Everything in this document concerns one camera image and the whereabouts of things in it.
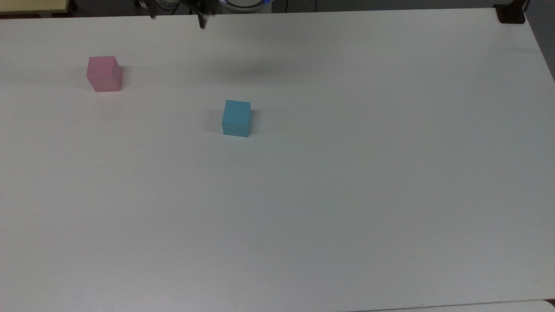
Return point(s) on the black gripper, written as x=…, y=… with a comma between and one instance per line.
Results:
x=195, y=3

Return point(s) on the blue cube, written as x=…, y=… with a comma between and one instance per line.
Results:
x=236, y=118

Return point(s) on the pink cube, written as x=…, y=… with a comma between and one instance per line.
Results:
x=104, y=73

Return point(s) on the yellow side table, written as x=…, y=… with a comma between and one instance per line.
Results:
x=32, y=6

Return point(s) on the black table clamp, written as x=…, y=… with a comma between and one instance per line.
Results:
x=511, y=14

